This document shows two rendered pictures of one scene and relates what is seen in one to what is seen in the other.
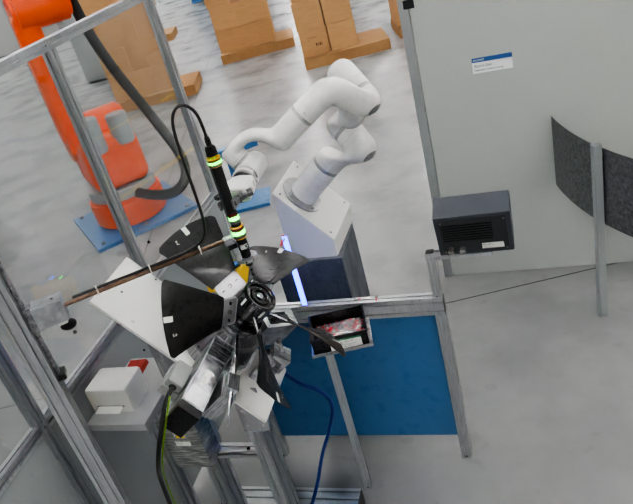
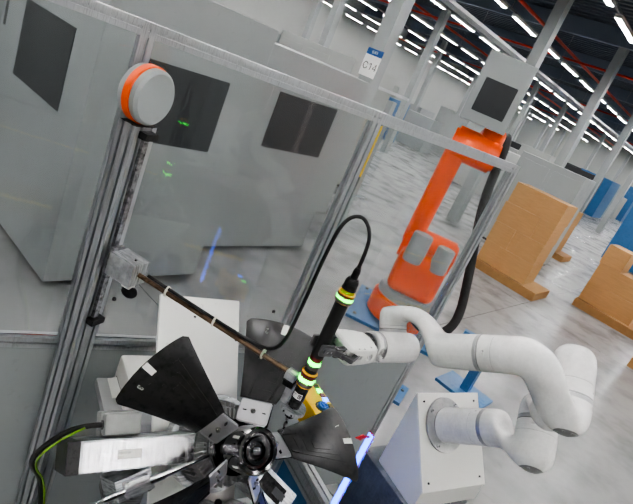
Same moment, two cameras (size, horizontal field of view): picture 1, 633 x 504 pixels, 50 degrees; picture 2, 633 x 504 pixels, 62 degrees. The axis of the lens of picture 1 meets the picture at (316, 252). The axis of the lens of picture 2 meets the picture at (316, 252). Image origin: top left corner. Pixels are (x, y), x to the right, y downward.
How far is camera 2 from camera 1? 0.98 m
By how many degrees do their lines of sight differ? 30
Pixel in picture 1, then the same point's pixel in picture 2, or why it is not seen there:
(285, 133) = (446, 349)
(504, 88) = not seen: outside the picture
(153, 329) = not seen: hidden behind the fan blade
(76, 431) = (61, 370)
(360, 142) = (534, 446)
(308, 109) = (489, 352)
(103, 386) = (130, 367)
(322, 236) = (417, 477)
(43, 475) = (24, 371)
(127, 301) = (187, 327)
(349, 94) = (550, 387)
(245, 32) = (610, 300)
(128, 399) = not seen: hidden behind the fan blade
